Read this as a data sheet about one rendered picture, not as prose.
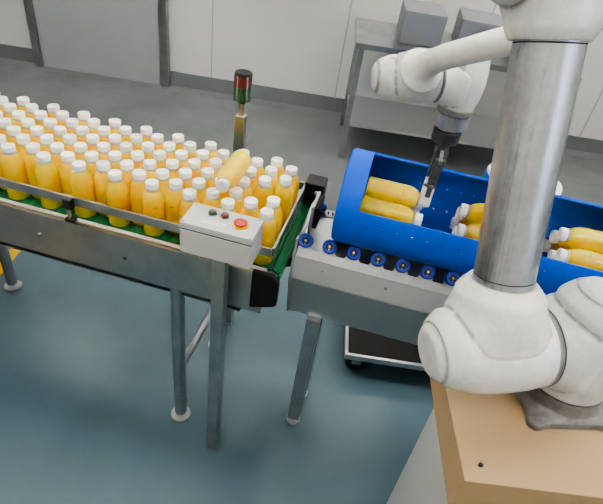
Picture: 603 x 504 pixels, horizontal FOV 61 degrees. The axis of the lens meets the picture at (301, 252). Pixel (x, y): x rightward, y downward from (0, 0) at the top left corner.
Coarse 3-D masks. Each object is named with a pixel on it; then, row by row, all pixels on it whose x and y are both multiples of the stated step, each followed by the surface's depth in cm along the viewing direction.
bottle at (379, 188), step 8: (368, 184) 148; (376, 184) 147; (384, 184) 147; (392, 184) 147; (400, 184) 148; (368, 192) 148; (376, 192) 148; (384, 192) 147; (392, 192) 147; (400, 192) 146; (408, 192) 146; (416, 192) 147; (392, 200) 148; (400, 200) 147; (408, 200) 147; (416, 200) 147
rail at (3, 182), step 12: (0, 180) 157; (12, 180) 156; (24, 192) 157; (36, 192) 156; (48, 192) 155; (84, 204) 154; (96, 204) 153; (120, 216) 153; (132, 216) 152; (144, 216) 151; (168, 228) 151; (264, 252) 148
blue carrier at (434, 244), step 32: (352, 160) 142; (384, 160) 155; (352, 192) 140; (448, 192) 160; (480, 192) 156; (352, 224) 142; (384, 224) 140; (448, 224) 163; (576, 224) 156; (416, 256) 146; (448, 256) 141; (544, 256) 160; (544, 288) 141
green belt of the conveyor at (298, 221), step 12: (0, 192) 164; (36, 204) 162; (300, 204) 182; (96, 216) 161; (300, 216) 176; (120, 228) 158; (132, 228) 159; (288, 228) 169; (300, 228) 173; (168, 240) 156; (288, 240) 164; (276, 252) 159; (288, 252) 162; (252, 264) 153; (276, 264) 154
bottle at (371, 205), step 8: (368, 200) 146; (376, 200) 146; (384, 200) 147; (360, 208) 146; (368, 208) 145; (376, 208) 145; (384, 208) 145; (392, 208) 145; (400, 208) 145; (408, 208) 145; (384, 216) 145; (392, 216) 145; (400, 216) 144; (408, 216) 144
